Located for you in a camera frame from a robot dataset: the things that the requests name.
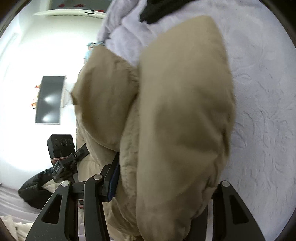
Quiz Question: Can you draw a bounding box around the black folded garment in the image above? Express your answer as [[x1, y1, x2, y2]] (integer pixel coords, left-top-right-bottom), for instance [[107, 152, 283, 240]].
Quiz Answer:
[[139, 0, 192, 24]]

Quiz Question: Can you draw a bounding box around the khaki puffer jacket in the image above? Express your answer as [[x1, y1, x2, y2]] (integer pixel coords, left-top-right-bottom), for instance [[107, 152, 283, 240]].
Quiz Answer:
[[72, 16, 235, 240]]

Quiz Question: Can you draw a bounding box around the lavender plush bed blanket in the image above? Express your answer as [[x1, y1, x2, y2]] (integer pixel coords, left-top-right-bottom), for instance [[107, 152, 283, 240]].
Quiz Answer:
[[98, 1, 295, 240]]

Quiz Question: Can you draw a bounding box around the dark green garment pile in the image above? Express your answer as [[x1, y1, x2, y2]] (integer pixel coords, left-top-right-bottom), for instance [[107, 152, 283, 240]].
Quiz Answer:
[[18, 167, 59, 210]]

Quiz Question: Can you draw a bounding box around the wall mounted dark television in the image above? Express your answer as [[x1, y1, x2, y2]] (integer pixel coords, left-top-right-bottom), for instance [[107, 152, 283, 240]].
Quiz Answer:
[[35, 75, 66, 124]]

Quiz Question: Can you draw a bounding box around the blue monkey print pillow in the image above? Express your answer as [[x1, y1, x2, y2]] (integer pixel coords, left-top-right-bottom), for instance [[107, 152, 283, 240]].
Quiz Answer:
[[84, 42, 104, 64]]

